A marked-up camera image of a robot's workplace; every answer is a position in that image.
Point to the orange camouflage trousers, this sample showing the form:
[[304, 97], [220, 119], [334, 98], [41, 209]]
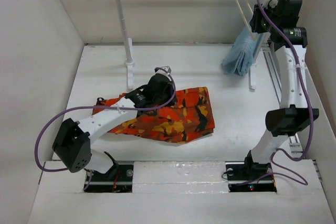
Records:
[[188, 119]]

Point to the light blue hanging garment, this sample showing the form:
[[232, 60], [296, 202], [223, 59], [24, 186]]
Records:
[[242, 54]]

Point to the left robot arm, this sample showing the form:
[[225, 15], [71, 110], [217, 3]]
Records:
[[73, 141]]

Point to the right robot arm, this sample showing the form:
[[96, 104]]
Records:
[[295, 113]]

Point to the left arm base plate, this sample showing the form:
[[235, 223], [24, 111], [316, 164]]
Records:
[[121, 183]]

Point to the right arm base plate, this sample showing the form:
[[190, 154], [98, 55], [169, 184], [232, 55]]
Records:
[[248, 180]]

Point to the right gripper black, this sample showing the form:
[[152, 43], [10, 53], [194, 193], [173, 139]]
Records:
[[254, 21]]

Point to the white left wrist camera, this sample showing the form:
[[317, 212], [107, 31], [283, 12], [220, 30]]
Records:
[[166, 70]]

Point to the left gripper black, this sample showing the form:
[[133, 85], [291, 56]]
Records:
[[169, 89]]

